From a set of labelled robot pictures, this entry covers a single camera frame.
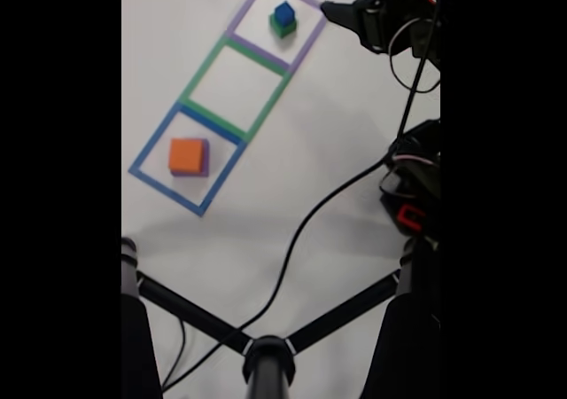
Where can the small blue cube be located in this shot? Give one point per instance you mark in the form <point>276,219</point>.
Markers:
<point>283,12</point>

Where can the green cube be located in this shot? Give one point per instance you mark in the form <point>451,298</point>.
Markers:
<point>283,28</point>

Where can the large purple cube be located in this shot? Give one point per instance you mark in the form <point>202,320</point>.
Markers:
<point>206,159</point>

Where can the orange cube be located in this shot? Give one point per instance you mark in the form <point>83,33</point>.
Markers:
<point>187,154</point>

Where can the red table clamp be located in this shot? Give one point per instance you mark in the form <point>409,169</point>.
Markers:
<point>407,216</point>

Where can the black tripod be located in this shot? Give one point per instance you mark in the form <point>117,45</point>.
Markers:
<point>268,372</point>

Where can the purple square frame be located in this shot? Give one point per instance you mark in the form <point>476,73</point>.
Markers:
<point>259,52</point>

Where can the green square frame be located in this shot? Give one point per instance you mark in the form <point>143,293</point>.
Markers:
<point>204,70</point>

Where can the blue square frame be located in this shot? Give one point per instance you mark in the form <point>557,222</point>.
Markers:
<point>155,138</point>

